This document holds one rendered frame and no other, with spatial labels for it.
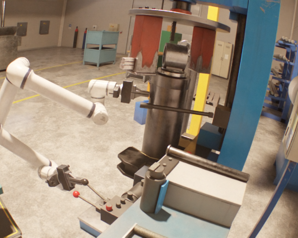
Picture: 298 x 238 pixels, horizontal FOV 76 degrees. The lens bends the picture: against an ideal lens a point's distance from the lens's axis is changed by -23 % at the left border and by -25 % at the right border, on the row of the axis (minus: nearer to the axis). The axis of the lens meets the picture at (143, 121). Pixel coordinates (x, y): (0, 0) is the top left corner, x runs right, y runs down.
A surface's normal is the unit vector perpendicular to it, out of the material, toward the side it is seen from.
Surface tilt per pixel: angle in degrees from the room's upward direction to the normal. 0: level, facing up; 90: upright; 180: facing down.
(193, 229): 0
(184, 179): 0
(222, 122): 90
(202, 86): 90
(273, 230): 0
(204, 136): 90
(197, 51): 90
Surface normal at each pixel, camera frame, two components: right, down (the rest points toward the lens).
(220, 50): -0.49, 0.28
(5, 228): 0.13, -0.92
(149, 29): 0.44, 0.40
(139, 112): -0.81, 0.12
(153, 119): -0.66, 0.21
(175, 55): 0.03, 0.25
